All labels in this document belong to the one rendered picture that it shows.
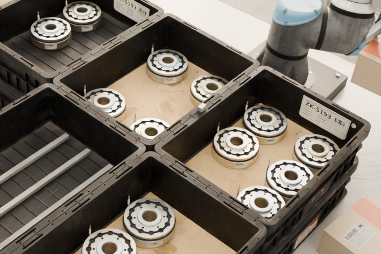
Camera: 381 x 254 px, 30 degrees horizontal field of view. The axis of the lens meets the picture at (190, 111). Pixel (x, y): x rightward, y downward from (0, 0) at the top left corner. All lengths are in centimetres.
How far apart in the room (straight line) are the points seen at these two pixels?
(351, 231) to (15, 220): 70
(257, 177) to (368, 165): 39
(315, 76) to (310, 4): 24
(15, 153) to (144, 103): 33
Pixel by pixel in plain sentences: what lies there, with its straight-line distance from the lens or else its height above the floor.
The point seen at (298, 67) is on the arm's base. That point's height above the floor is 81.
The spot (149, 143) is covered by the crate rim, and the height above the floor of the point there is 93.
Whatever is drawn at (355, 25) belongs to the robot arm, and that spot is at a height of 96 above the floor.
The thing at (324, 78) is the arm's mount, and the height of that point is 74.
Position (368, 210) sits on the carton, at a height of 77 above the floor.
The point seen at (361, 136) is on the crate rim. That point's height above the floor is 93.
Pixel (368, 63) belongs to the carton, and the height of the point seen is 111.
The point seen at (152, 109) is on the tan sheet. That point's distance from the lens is 168.
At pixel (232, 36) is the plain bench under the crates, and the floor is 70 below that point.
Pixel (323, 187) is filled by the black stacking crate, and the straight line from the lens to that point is 153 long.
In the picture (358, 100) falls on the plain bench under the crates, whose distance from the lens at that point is 203.
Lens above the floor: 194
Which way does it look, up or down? 41 degrees down
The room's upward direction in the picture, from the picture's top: 7 degrees clockwise
